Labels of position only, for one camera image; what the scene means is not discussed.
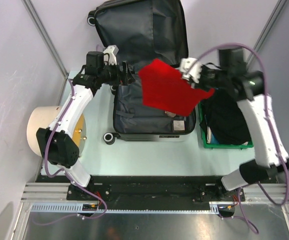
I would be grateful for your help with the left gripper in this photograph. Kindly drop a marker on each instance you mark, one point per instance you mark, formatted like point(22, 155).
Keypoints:
point(127, 78)

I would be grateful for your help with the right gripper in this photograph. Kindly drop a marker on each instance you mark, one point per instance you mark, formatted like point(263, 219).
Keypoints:
point(199, 85)

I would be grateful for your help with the red cloth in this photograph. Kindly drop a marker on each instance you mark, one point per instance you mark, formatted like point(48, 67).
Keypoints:
point(163, 88)

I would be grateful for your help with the white black space suitcase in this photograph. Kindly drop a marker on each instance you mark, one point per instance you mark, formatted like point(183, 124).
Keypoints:
point(143, 30)

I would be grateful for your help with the teal cream sock towel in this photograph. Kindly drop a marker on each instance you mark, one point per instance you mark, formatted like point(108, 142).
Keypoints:
point(210, 138)

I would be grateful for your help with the green plastic tray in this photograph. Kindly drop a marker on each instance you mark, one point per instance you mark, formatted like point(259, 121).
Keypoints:
point(211, 146)

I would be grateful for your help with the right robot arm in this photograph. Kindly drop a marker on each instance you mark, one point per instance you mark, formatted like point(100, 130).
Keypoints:
point(223, 67)

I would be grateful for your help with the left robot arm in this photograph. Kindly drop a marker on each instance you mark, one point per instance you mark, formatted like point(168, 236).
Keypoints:
point(56, 141)

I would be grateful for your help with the round wooden disc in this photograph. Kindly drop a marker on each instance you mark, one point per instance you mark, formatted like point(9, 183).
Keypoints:
point(170, 114)

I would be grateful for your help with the white square box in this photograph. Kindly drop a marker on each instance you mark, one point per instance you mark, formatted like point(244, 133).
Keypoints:
point(179, 125)

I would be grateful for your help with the beige drum with orange lid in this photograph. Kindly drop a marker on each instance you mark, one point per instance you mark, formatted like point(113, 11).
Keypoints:
point(42, 116)

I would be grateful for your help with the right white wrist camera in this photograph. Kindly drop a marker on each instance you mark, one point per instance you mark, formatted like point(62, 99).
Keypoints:
point(190, 69)

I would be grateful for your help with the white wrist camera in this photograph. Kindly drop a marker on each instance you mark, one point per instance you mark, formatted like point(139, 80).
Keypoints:
point(190, 69)
point(110, 55)

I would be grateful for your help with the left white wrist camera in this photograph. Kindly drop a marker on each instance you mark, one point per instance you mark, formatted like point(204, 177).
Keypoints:
point(110, 55)

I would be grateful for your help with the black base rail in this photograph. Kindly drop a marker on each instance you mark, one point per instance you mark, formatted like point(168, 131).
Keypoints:
point(165, 193)

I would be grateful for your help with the grey slotted cable duct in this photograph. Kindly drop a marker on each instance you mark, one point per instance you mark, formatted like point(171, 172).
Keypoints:
point(85, 208)

